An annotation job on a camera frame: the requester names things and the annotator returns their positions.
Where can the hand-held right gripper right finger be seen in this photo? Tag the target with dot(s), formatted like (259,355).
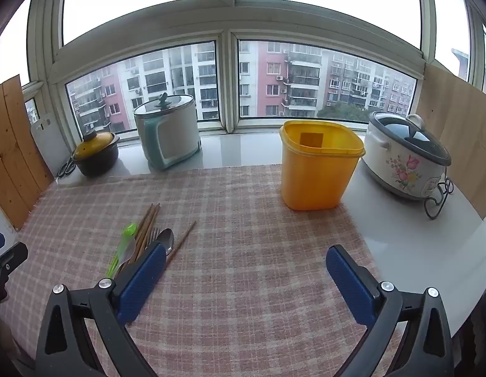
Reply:
(351,286)

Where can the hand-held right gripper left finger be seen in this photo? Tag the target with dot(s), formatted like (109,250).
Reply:
(143,279)

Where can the metal fork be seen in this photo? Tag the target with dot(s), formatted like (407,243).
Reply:
(152,237)

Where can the metal spoon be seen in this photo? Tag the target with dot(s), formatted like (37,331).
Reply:
(166,239)

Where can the green plastic spoon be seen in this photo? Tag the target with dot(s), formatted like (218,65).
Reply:
(127,235)

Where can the wooden chopstick red tip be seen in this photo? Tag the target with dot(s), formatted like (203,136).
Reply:
(144,220)
(148,224)
(184,237)

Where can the bundle of wooden chopsticks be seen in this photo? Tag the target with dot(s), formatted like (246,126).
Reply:
(152,224)

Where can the yellow plastic container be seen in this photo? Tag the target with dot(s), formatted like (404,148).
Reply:
(317,172)

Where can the brown wooden board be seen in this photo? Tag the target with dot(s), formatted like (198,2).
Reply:
(15,157)

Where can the black scissors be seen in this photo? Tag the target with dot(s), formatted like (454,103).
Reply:
(66,169)

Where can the pink checked tablecloth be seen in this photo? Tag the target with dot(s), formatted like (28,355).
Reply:
(247,263)

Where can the white cutting board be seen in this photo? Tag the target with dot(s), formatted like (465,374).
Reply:
(50,145)

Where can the dark clay pot yellow lid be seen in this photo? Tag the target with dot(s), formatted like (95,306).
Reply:
(95,161)

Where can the white floral rice cooker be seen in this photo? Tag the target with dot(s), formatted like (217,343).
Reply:
(400,165)

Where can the white teal electric pot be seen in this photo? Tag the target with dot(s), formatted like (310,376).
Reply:
(176,133)

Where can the light wooden board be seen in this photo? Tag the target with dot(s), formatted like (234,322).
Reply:
(455,106)

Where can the white window frame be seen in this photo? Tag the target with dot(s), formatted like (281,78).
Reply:
(227,86)

